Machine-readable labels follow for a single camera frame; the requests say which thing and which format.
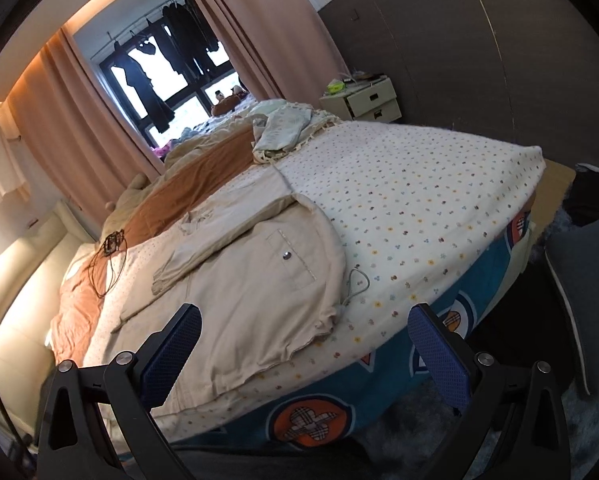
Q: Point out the bed with dotted sheet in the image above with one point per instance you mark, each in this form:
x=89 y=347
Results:
x=419 y=200

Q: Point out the orange blanket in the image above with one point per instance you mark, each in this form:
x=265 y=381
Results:
x=179 y=185

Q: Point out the tan blanket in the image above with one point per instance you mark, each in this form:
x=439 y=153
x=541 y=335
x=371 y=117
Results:
x=199 y=147

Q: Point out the cream padded headboard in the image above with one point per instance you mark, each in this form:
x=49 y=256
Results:
x=19 y=300

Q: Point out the long black hanging garment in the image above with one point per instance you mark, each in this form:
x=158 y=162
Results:
x=149 y=95

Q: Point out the mint green cloth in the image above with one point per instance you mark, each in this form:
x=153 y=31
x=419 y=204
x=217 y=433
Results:
x=265 y=106

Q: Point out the green small object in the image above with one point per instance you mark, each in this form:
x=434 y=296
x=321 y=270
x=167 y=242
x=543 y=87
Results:
x=335 y=86

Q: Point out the blue plush toy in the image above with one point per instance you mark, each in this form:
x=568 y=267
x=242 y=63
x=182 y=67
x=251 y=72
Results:
x=189 y=133

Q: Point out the grey shaggy rug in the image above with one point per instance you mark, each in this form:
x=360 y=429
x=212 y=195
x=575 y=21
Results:
x=409 y=435

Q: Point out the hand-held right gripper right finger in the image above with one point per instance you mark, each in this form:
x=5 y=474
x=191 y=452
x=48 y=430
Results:
x=437 y=355

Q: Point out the black framed window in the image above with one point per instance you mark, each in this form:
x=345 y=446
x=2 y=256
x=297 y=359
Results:
x=199 y=91

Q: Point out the white nightstand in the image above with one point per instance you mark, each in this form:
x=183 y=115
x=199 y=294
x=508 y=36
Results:
x=369 y=102

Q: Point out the black bag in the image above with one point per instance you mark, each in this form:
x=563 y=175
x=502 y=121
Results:
x=594 y=190

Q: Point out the pink curtain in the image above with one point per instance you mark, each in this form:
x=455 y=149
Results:
x=269 y=25
x=79 y=125

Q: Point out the beige jacket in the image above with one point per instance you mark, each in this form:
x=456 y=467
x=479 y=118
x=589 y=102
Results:
x=259 y=300

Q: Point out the brown plush toy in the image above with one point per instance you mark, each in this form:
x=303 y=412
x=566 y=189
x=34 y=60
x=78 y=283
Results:
x=224 y=106

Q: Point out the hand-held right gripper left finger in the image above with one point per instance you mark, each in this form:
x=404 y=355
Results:
x=172 y=355

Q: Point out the row of black hanging clothes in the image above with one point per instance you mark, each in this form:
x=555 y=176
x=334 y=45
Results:
x=189 y=35

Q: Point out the pale fringed cloth pile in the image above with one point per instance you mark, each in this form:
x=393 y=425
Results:
x=284 y=127

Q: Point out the small dark hanging garment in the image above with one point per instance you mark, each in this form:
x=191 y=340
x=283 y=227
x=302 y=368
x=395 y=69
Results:
x=149 y=49

